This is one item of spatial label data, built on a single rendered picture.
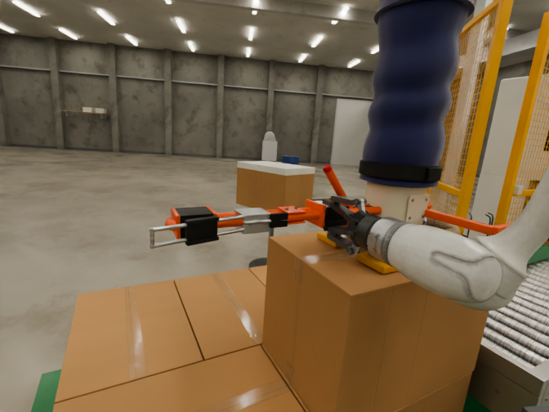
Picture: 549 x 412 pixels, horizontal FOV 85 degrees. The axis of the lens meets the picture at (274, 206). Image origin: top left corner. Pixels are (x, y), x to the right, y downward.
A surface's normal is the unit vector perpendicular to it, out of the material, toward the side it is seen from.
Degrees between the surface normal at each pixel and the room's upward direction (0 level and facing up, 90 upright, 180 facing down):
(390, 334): 90
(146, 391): 0
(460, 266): 64
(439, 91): 71
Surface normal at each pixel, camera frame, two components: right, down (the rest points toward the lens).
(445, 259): -0.69, -0.35
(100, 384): 0.07, -0.97
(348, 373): 0.46, 0.22
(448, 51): 0.22, 0.03
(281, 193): -0.67, 0.12
